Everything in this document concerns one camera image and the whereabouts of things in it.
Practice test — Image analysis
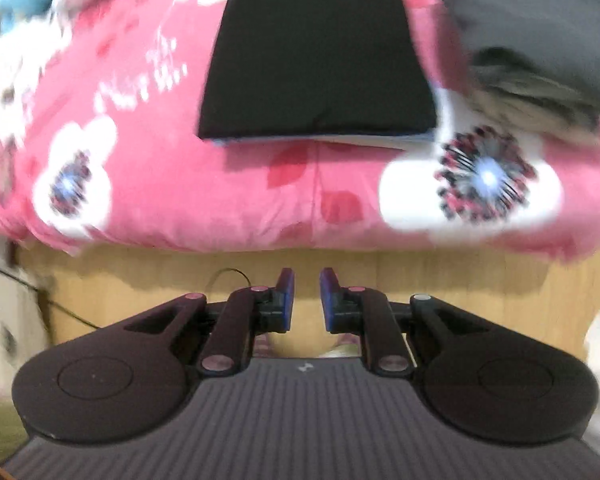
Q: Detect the beige folded cloth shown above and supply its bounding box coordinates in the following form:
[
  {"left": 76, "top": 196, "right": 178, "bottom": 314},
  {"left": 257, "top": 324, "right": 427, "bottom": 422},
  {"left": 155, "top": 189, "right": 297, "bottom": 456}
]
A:
[{"left": 311, "top": 133, "right": 434, "bottom": 151}]

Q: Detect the dark grey folded garment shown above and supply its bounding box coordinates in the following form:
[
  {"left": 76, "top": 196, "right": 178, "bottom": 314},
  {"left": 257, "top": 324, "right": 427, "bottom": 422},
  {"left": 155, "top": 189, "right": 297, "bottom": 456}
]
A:
[{"left": 442, "top": 0, "right": 600, "bottom": 114}]

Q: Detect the pink floral bed blanket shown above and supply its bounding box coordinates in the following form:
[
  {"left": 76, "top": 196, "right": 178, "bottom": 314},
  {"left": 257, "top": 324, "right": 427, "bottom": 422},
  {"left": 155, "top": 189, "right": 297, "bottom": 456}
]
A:
[{"left": 0, "top": 0, "right": 600, "bottom": 260}]

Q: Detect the light blue folded cloth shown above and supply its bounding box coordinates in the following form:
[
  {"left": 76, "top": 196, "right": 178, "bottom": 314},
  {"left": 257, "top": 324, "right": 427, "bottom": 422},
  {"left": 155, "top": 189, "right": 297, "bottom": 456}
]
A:
[{"left": 208, "top": 129, "right": 437, "bottom": 150}]

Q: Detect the checkered folded cloth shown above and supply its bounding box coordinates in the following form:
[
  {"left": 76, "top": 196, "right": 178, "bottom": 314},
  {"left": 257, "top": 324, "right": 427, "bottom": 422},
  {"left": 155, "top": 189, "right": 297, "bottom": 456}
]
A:
[{"left": 468, "top": 67, "right": 600, "bottom": 148}]

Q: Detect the black garment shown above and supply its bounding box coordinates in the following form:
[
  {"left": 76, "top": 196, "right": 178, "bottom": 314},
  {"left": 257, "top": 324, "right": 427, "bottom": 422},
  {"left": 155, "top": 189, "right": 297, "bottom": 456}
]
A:
[{"left": 198, "top": 0, "right": 438, "bottom": 140}]

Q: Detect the black cable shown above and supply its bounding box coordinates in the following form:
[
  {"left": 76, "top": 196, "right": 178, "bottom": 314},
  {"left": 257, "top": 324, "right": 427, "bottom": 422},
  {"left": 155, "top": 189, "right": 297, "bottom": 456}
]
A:
[{"left": 0, "top": 259, "right": 102, "bottom": 331}]

